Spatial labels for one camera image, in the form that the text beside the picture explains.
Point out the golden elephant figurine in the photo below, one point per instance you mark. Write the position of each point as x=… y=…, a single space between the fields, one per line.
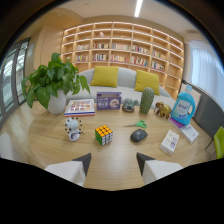
x=163 y=109

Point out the white astronaut figurine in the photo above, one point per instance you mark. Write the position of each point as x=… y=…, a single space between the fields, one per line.
x=73 y=128

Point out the white book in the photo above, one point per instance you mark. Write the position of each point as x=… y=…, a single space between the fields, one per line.
x=189 y=132

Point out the blue detergent bottle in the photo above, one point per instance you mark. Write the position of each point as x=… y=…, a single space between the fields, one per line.
x=183 y=107

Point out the white curtain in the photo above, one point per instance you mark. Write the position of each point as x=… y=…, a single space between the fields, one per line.
x=207 y=75

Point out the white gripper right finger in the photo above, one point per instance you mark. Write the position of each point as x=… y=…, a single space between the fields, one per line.
x=156 y=168

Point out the yellow cushion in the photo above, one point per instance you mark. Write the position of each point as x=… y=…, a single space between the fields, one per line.
x=104 y=76
x=147 y=81

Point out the purple book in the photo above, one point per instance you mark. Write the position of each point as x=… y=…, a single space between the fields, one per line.
x=175 y=123

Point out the green leafy potted plant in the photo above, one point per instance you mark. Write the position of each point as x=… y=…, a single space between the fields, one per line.
x=53 y=78

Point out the purple cardboard box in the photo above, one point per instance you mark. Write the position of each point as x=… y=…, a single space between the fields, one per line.
x=108 y=101

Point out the rubik's cube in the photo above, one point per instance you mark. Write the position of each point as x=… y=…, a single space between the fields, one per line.
x=104 y=134

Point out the colourful picture book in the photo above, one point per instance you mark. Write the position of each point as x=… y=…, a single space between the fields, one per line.
x=80 y=107

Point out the small white product box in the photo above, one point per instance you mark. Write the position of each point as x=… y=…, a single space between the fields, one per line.
x=169 y=142

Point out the light grey sofa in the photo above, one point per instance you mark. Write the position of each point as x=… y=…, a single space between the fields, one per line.
x=123 y=87

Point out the wooden bookshelf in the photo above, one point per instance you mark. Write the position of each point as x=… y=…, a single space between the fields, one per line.
x=123 y=50

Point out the green chair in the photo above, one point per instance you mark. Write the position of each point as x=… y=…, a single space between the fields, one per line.
x=219 y=142

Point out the small teal cactus ornament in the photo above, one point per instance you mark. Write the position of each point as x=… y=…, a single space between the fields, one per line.
x=128 y=104

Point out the white plant pot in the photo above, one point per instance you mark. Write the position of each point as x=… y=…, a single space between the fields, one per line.
x=57 y=102

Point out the tall green ceramic cactus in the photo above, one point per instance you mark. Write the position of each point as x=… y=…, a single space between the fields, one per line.
x=147 y=100

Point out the dark grey computer mouse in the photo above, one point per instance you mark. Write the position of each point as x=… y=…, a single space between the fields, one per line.
x=138 y=135

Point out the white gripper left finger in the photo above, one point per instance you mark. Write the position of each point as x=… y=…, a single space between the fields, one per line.
x=68 y=170

